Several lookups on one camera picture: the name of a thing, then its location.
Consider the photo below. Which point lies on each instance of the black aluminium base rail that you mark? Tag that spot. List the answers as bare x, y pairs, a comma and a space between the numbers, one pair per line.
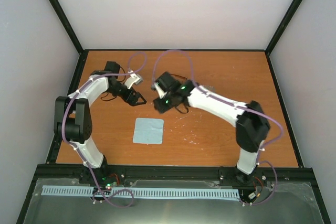
123, 175

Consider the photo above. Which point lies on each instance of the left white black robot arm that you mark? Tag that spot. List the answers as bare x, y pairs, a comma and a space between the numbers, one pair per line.
72, 119

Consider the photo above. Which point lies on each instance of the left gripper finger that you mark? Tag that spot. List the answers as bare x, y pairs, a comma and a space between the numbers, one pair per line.
138, 103
140, 97

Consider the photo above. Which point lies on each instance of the black frame post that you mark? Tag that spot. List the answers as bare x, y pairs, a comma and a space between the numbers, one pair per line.
67, 25
283, 25

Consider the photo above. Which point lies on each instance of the brown sunglasses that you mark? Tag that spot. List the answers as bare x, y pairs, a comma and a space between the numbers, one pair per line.
178, 77

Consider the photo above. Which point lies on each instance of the left black frame post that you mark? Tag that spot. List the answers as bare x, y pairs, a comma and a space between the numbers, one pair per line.
67, 25

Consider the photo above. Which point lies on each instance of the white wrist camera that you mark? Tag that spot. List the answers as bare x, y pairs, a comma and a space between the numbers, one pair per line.
161, 93
133, 80

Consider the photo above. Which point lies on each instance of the right black frame post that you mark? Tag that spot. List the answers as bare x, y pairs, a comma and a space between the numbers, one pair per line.
283, 25

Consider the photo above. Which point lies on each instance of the light blue slotted cable duct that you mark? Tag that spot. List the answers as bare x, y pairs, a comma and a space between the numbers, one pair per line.
146, 193

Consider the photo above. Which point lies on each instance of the left green controller board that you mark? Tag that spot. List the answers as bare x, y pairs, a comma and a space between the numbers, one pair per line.
109, 186

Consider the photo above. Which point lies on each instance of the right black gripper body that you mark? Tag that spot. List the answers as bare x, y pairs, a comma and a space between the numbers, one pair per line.
166, 106

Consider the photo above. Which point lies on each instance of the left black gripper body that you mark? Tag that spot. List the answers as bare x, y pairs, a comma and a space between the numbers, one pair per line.
126, 98

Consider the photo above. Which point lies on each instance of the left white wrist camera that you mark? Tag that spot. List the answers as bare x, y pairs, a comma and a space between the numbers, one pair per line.
133, 80

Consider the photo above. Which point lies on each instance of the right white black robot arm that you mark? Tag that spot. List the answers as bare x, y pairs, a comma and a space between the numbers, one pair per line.
251, 128

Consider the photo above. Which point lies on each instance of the light blue cleaning cloth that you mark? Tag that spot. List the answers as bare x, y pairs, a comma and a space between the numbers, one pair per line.
148, 131

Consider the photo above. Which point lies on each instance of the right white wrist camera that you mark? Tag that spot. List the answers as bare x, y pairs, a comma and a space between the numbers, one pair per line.
161, 93

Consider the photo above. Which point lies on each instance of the flag pattern sunglasses case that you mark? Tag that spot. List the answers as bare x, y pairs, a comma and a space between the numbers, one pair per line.
208, 88

